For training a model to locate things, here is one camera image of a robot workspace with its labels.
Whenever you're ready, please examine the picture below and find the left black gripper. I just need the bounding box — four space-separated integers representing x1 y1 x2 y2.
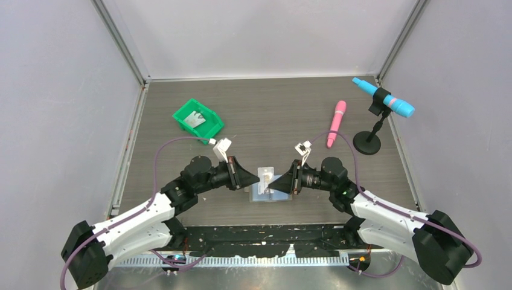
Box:
195 156 260 195

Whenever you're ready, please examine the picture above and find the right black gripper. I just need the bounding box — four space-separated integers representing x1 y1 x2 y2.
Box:
269 160 335 195

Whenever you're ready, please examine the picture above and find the white credit card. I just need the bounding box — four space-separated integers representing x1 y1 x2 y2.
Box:
257 167 275 195

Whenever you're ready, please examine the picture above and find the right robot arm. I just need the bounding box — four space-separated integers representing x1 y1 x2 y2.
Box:
268 157 475 285

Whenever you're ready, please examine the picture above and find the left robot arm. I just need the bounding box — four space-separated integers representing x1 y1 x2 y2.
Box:
60 156 260 289

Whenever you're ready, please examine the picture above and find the grey card in bin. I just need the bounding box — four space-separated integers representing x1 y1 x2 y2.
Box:
184 111 206 128

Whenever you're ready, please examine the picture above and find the green plastic bin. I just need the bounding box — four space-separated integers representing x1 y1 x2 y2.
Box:
172 98 225 144

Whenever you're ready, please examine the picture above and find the black microphone stand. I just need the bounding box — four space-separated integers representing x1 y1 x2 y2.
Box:
353 111 391 155

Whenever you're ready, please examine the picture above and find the pink toy microphone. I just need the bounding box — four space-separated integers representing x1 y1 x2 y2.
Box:
326 100 347 149

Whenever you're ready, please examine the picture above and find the blue toy microphone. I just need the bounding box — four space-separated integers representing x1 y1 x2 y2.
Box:
352 77 415 118

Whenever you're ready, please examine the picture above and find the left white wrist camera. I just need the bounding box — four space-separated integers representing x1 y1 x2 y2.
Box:
208 138 232 163

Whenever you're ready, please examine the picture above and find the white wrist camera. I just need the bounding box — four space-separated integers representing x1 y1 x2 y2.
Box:
208 138 232 163
294 140 312 166

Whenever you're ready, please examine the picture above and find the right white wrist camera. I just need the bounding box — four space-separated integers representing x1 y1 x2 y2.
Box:
294 140 312 166

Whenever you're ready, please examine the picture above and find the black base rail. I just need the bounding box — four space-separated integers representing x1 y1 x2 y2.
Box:
152 224 385 259

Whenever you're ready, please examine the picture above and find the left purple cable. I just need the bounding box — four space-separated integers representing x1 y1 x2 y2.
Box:
60 137 213 290

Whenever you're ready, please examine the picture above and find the purple cable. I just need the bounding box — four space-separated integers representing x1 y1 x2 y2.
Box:
60 137 213 290
310 131 483 268

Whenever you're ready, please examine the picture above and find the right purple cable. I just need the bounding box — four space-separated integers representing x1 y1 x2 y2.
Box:
310 131 483 268

